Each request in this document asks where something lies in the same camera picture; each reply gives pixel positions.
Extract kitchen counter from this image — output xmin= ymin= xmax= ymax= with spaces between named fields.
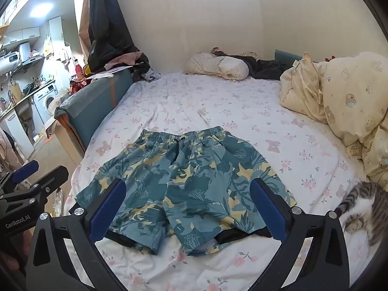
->
xmin=0 ymin=79 xmax=57 ymax=158

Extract crumpled printed cloth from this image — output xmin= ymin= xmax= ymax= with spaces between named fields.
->
xmin=133 ymin=62 xmax=162 ymax=82

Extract dark clothing pile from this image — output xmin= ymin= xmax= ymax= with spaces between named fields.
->
xmin=212 ymin=53 xmax=288 ymax=81

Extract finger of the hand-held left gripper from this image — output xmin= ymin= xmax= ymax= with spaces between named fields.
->
xmin=0 ymin=160 xmax=40 ymax=193
xmin=0 ymin=165 xmax=70 ymax=208

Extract yellow bear print duvet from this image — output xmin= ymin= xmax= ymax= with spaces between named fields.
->
xmin=279 ymin=51 xmax=388 ymax=191

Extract clear plastic bags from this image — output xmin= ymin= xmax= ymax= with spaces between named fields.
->
xmin=48 ymin=86 xmax=72 ymax=111

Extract pink fluffy garment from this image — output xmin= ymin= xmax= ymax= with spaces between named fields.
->
xmin=0 ymin=129 xmax=17 ymax=172

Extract white wall cabinets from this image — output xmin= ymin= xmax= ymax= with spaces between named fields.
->
xmin=3 ymin=26 xmax=41 ymax=46

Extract ceiling light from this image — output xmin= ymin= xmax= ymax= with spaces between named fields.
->
xmin=29 ymin=1 xmax=55 ymax=19

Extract blue floral pants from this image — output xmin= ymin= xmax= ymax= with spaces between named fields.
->
xmin=75 ymin=126 xmax=298 ymax=257

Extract cream patterned pillow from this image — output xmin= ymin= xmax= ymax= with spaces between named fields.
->
xmin=185 ymin=51 xmax=250 ymax=82

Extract pink cloth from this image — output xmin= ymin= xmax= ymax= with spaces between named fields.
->
xmin=105 ymin=51 xmax=149 ymax=69

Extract white water heater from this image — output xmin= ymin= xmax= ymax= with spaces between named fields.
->
xmin=0 ymin=42 xmax=32 ymax=67

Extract tabby cat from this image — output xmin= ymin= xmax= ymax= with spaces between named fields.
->
xmin=333 ymin=180 xmax=388 ymax=240

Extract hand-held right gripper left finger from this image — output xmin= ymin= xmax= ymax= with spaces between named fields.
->
xmin=30 ymin=178 xmax=134 ymax=291

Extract white floral bed sheet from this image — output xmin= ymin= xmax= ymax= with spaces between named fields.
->
xmin=62 ymin=72 xmax=379 ymax=291

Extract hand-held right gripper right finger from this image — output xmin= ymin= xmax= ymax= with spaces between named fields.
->
xmin=251 ymin=177 xmax=350 ymax=291

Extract person's left hand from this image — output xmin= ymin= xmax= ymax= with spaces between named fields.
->
xmin=0 ymin=249 xmax=20 ymax=272

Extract teal padded bed board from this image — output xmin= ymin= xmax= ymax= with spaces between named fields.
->
xmin=55 ymin=67 xmax=134 ymax=158
xmin=274 ymin=49 xmax=304 ymax=65

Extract black garment bag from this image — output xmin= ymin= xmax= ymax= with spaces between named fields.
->
xmin=86 ymin=0 xmax=143 ymax=65

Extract tall white cabinet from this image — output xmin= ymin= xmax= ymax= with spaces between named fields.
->
xmin=47 ymin=16 xmax=72 ymax=88

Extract white washing machine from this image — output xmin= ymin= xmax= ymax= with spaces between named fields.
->
xmin=32 ymin=80 xmax=59 ymax=125

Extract white paper sheet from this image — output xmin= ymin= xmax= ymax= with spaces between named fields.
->
xmin=83 ymin=66 xmax=134 ymax=81

